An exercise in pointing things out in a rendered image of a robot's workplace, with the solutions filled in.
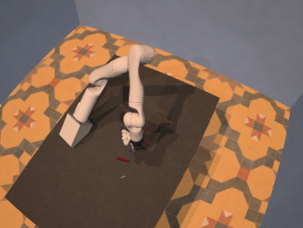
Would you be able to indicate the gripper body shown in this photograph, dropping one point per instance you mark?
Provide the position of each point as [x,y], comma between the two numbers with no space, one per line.
[136,141]

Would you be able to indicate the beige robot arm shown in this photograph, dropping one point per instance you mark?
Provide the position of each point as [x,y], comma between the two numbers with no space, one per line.
[138,55]

